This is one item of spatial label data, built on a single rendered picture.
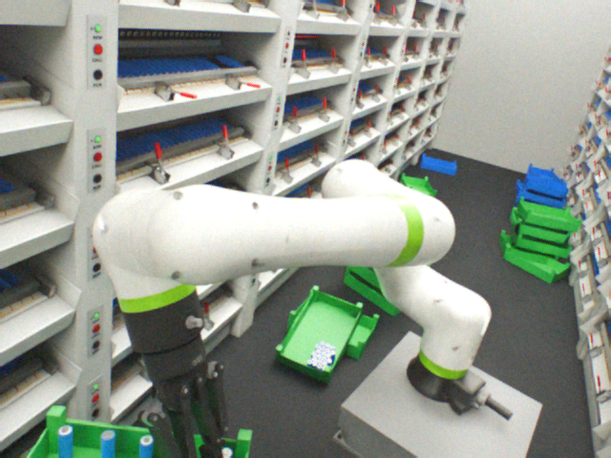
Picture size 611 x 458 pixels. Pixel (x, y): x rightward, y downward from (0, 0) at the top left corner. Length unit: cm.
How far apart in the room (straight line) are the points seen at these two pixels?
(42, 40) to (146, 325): 54
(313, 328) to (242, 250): 139
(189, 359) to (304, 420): 102
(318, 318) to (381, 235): 125
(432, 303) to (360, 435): 33
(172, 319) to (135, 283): 6
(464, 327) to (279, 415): 73
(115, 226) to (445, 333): 79
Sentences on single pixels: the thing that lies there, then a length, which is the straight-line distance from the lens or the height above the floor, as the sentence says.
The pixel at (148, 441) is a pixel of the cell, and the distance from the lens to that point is 86.
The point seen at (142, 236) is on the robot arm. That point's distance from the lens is 55.
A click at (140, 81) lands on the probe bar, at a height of 96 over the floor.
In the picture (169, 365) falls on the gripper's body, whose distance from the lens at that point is 68.
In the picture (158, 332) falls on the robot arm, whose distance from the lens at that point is 65.
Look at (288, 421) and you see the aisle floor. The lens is 165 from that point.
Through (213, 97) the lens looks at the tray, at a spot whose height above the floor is 92.
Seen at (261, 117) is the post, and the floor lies 82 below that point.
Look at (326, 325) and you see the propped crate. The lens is 190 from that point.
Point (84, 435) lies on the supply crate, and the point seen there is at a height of 51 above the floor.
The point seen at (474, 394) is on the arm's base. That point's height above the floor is 42.
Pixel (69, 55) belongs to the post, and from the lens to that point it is 95.
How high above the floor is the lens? 120
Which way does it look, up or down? 22 degrees down
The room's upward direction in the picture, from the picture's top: 12 degrees clockwise
